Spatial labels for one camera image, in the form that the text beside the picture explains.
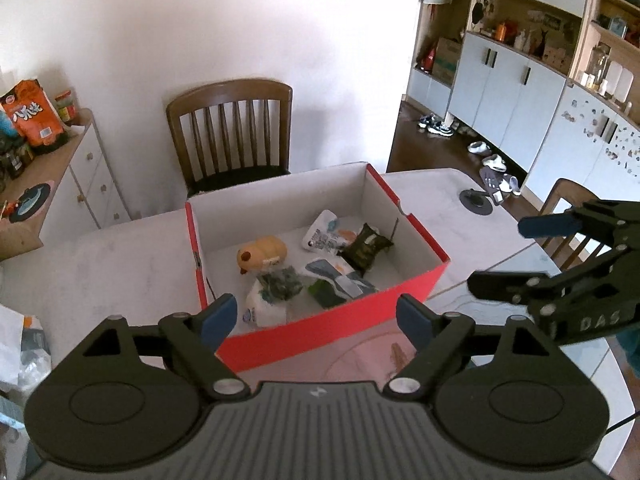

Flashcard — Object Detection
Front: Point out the brown wooden slatted chair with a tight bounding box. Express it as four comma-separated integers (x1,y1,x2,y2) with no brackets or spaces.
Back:
166,78,294,198
537,177,608,271

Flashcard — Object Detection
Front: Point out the round black mat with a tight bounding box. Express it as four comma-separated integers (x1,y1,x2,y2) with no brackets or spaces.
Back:
9,182,53,221

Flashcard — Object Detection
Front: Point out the white square canister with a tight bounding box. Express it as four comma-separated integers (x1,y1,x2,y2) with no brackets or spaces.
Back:
597,60,635,101

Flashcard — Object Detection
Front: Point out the black round table socket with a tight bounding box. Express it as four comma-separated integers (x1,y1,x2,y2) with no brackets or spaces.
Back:
459,187,495,216

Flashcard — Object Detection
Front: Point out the white wooden cabinet unit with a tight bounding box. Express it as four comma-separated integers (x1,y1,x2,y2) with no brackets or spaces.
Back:
405,0,640,211

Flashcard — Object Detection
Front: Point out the red cardboard box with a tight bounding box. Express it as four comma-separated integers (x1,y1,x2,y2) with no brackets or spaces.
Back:
185,162,451,373

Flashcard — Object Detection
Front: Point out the black cable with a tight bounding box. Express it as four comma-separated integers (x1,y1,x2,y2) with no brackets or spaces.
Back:
602,400,640,436

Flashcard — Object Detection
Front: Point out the dark glass jar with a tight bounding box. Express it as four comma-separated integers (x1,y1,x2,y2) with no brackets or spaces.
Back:
0,140,36,178

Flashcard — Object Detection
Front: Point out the white marble desktop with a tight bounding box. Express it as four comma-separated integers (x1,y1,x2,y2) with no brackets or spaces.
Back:
0,167,640,480

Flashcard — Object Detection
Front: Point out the white printed packet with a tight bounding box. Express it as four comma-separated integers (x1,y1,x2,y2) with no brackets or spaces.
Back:
300,209,361,256

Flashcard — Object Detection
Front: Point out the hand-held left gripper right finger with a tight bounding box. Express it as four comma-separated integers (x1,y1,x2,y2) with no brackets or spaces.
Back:
384,295,566,401

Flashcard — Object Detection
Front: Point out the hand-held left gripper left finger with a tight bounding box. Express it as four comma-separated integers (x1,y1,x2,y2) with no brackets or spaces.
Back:
75,293,251,401

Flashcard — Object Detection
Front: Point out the white packet with blue print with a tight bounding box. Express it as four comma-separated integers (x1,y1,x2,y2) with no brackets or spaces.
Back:
243,280,291,328

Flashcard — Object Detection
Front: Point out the white plastic bag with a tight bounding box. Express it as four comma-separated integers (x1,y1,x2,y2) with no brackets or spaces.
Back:
0,305,53,393

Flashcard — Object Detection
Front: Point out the black green white packet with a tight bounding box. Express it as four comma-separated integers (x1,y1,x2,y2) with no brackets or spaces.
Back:
303,257,378,309

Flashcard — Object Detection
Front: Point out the orange snack bag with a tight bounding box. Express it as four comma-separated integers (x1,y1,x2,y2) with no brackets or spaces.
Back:
2,79,68,155

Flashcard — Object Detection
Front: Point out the white sideboard with wooden top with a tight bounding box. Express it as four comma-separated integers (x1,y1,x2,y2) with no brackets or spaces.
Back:
0,107,132,261

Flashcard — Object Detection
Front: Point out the jar with red lid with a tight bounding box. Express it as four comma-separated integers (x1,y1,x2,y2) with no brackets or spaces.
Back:
54,90,80,123

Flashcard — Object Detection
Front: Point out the blue patterned bag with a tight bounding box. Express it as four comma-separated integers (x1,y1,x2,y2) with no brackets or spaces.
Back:
0,107,21,143

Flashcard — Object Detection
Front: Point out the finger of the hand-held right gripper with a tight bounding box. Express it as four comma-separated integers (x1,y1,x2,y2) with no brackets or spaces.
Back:
466,240,640,306
518,200,640,246

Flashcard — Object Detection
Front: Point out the person's right hand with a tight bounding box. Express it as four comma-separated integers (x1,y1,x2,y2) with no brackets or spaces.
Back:
614,330,640,378

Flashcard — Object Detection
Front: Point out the brown cardboard carton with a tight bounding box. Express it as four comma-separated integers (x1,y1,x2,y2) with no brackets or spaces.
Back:
432,36,463,83

